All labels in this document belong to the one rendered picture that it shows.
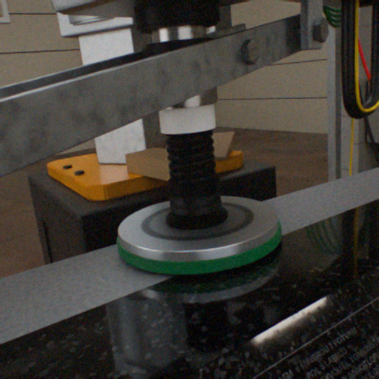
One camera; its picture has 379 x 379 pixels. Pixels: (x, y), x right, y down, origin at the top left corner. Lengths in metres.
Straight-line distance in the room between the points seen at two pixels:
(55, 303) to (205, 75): 0.29
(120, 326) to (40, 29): 6.54
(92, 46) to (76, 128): 0.96
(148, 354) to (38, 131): 0.20
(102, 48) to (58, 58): 5.62
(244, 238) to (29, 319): 0.24
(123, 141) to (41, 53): 5.60
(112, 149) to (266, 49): 0.80
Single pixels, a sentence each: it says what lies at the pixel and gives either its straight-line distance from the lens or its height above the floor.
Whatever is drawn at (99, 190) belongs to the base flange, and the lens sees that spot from 1.09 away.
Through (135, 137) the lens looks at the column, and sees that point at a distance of 1.25.
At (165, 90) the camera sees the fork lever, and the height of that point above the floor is 1.01.
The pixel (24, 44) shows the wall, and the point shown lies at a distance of 6.77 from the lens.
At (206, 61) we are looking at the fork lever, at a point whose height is 1.04.
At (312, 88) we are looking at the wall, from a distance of 6.48.
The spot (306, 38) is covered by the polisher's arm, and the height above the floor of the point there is 1.05.
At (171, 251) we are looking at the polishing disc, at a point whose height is 0.84.
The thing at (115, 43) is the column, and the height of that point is 1.12.
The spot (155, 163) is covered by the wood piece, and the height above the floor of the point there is 0.82.
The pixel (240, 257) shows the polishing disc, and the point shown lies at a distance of 0.50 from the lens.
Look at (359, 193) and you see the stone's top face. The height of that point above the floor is 0.80.
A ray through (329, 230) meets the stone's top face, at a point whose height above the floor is 0.80.
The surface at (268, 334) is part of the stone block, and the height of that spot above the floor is 0.80.
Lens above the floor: 1.03
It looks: 15 degrees down
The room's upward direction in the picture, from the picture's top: 6 degrees counter-clockwise
